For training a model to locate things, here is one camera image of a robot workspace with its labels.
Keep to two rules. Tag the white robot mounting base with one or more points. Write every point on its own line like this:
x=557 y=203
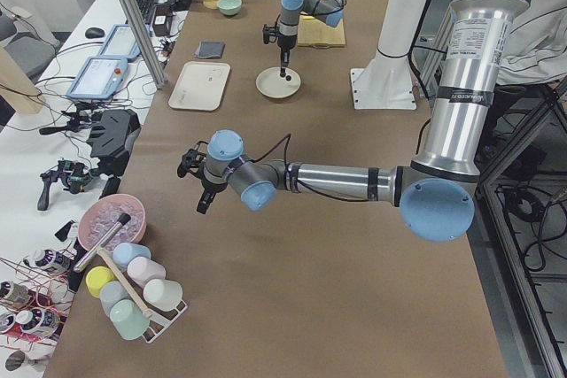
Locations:
x=386 y=83

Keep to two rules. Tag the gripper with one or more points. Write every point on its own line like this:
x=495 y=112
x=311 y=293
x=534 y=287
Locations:
x=283 y=42
x=208 y=185

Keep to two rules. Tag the yellow cup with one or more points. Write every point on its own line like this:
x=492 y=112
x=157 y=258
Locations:
x=97 y=277

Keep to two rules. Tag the white rabbit tray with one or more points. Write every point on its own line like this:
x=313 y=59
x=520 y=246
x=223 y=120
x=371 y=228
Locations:
x=200 y=86

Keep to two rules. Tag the wooden stick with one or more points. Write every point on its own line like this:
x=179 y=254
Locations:
x=106 y=257

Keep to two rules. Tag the white cup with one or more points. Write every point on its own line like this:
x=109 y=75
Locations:
x=163 y=294

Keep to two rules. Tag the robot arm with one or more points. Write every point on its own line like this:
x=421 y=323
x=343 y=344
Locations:
x=329 y=12
x=416 y=155

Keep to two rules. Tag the black computer mouse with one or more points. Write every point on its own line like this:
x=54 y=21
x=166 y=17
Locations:
x=94 y=32

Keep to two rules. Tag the black stand bracket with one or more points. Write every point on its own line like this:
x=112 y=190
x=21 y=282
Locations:
x=112 y=139

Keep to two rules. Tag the white cup rack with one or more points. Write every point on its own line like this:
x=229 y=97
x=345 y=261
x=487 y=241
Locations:
x=161 y=321

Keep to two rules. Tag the pink cup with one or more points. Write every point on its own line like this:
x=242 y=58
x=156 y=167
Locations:
x=141 y=270

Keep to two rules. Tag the teach pendant far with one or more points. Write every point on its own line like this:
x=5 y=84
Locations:
x=120 y=42

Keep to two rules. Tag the grey folded cloth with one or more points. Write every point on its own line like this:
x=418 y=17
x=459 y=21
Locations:
x=210 y=50

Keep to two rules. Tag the teach pendant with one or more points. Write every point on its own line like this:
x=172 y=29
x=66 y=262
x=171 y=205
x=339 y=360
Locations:
x=120 y=42
x=98 y=79

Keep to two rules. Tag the mint cup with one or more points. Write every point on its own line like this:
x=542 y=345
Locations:
x=128 y=319

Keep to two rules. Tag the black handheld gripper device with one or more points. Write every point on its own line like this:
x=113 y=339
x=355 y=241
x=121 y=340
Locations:
x=74 y=176

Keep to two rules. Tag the beige round plate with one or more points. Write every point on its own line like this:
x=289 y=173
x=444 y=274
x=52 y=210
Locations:
x=270 y=84

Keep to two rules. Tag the metal muddler tool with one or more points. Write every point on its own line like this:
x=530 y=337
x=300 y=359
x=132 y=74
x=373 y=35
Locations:
x=82 y=263

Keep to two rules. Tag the aluminium frame post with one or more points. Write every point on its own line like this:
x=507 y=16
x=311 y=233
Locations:
x=143 y=40

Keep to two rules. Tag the mint green bowl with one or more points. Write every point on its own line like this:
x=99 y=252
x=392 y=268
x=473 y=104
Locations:
x=229 y=8

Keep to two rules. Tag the teach pendant near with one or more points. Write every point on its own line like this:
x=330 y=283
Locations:
x=98 y=79

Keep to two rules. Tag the grey cup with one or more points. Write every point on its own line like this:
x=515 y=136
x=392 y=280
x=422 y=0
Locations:
x=112 y=293

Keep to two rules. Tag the pink bowl with ice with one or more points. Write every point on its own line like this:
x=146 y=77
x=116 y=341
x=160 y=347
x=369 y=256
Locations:
x=103 y=214

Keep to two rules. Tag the blue cup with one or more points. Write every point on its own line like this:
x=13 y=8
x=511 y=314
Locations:
x=124 y=253

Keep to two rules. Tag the bamboo cutting board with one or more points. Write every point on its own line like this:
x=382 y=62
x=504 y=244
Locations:
x=314 y=33

